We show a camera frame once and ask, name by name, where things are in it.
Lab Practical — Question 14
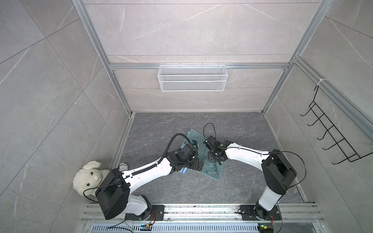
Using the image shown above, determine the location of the teal translucent ruler set case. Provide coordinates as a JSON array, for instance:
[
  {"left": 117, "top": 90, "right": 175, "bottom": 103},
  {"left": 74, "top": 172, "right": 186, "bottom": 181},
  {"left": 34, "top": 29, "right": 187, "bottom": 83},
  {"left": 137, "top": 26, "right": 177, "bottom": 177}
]
[{"left": 187, "top": 129, "right": 224, "bottom": 180}]

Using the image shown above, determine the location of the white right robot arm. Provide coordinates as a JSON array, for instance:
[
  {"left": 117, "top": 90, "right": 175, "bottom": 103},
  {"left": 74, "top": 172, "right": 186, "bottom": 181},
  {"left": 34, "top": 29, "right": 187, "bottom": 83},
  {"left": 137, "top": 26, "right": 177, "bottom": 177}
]
[{"left": 204, "top": 136, "right": 297, "bottom": 219}]

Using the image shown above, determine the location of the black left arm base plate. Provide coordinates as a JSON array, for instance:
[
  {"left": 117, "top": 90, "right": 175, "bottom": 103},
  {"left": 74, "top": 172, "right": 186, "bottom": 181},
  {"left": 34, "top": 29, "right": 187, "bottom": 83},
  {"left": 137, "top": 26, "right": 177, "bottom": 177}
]
[{"left": 125, "top": 205, "right": 165, "bottom": 221}]

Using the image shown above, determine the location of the white plush bear toy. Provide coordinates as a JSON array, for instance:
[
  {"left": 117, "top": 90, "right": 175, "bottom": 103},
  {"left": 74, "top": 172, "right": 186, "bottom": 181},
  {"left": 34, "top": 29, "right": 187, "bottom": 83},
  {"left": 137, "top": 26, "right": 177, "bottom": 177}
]
[{"left": 73, "top": 161, "right": 109, "bottom": 196}]

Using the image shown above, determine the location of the white grille strip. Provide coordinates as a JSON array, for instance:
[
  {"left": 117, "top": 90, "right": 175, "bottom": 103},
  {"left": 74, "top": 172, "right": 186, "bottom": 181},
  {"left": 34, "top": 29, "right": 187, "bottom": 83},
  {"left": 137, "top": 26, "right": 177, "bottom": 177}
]
[{"left": 87, "top": 222, "right": 259, "bottom": 233}]

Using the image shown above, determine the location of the white wire mesh basket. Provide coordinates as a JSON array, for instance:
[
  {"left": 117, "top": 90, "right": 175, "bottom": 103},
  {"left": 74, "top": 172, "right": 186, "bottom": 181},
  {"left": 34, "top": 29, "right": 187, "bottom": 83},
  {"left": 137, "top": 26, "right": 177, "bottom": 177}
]
[{"left": 157, "top": 65, "right": 228, "bottom": 92}]

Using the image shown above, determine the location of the blue clear small ruler box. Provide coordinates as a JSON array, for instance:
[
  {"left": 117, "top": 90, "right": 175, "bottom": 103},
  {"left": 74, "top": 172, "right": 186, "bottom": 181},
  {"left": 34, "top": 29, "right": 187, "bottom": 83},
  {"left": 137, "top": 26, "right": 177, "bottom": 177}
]
[{"left": 179, "top": 168, "right": 187, "bottom": 174}]

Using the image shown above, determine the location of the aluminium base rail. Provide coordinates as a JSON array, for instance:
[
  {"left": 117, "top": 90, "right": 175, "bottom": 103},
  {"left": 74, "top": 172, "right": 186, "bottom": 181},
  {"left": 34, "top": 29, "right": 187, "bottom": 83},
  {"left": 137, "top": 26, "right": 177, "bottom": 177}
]
[{"left": 78, "top": 203, "right": 324, "bottom": 224}]

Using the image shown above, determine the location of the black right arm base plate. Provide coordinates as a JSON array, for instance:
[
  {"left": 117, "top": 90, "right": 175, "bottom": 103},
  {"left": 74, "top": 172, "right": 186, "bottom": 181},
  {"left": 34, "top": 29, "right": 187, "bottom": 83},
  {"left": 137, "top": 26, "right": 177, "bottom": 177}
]
[{"left": 238, "top": 204, "right": 282, "bottom": 221}]

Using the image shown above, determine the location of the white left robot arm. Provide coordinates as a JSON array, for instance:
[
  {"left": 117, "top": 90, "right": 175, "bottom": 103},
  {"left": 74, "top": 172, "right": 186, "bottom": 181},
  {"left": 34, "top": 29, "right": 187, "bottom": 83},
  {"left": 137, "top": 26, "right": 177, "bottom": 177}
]
[{"left": 95, "top": 140, "right": 203, "bottom": 220}]

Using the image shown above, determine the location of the black wire hook rack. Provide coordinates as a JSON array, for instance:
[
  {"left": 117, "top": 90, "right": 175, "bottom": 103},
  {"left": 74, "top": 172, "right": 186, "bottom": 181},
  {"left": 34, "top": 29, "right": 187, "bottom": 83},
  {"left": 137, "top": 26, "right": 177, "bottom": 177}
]
[{"left": 300, "top": 86, "right": 373, "bottom": 165}]

